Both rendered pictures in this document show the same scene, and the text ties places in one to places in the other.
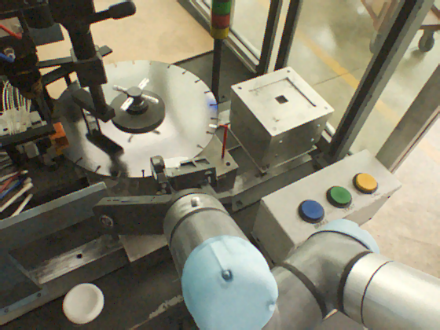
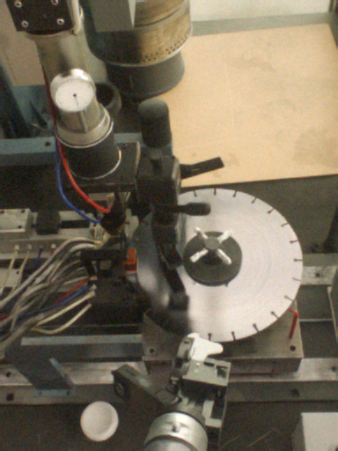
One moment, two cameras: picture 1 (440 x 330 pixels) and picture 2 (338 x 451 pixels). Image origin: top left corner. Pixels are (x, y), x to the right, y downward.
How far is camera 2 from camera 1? 36 cm
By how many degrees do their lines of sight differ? 25
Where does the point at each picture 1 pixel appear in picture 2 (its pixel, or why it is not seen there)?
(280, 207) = (318, 435)
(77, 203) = (113, 345)
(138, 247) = not seen: hidden behind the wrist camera
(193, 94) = (280, 258)
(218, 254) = not seen: outside the picture
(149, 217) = (150, 406)
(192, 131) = (256, 305)
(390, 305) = not seen: outside the picture
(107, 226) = (119, 392)
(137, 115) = (208, 266)
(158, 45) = (296, 145)
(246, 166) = (326, 350)
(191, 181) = (200, 388)
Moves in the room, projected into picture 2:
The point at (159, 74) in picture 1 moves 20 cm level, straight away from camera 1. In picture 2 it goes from (255, 218) to (282, 145)
